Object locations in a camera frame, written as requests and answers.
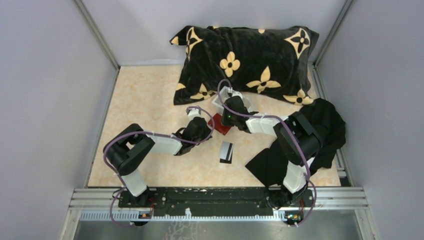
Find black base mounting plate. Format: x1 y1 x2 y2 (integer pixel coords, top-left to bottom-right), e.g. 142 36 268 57
118 187 313 217

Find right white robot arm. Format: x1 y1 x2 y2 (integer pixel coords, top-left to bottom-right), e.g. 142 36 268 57
217 94 324 206

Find black pillow with yellow flowers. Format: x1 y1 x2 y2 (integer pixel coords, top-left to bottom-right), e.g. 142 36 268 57
169 25 319 106

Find white plastic card box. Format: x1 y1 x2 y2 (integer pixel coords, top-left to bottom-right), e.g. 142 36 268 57
211 86 255 115

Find black glossy credit card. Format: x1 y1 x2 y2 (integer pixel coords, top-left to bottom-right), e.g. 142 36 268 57
219 151 233 164

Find silver card with black stripe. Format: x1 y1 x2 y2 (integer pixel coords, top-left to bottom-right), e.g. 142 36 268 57
219 141 234 155

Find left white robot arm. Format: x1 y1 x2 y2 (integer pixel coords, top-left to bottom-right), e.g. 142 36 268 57
103 116 213 207

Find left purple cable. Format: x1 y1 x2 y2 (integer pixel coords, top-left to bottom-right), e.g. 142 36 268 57
102 105 216 229

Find white slotted cable duct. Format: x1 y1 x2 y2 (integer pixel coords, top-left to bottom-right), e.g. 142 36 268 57
79 210 287 222

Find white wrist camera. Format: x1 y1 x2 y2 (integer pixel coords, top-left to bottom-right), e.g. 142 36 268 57
227 89 244 100
186 107 203 121

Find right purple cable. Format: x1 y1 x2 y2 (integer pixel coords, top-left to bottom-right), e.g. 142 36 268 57
216 78 318 228

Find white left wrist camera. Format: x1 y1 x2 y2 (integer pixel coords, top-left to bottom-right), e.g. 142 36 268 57
186 107 203 121

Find purple cable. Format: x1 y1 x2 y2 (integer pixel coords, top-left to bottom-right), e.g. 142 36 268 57
102 105 216 229
216 78 318 228

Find black cloth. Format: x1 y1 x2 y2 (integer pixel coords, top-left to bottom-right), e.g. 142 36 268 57
245 98 346 187

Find red card holder wallet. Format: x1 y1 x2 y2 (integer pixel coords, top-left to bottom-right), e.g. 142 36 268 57
207 113 232 136

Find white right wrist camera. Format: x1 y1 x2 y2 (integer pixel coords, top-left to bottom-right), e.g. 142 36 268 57
227 89 244 100

